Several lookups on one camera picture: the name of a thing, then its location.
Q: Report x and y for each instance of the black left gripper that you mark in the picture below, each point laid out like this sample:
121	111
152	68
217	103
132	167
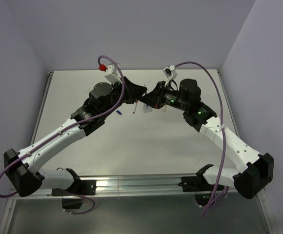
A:
133	92

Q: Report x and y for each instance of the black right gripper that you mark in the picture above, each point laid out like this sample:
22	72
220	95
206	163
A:
154	98

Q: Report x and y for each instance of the orange marker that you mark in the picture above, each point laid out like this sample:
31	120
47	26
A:
145	109

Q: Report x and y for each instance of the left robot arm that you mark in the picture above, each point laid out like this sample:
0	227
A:
25	167

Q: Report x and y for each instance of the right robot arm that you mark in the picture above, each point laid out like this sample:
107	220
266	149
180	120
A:
253	170

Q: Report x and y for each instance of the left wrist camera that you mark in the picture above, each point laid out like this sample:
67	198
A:
110	73

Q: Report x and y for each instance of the aluminium rail frame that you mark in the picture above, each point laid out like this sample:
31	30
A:
132	185

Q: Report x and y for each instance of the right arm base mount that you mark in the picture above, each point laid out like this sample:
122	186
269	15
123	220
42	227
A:
197	183

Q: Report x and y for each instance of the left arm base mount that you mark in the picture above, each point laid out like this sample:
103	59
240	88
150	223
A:
81	190

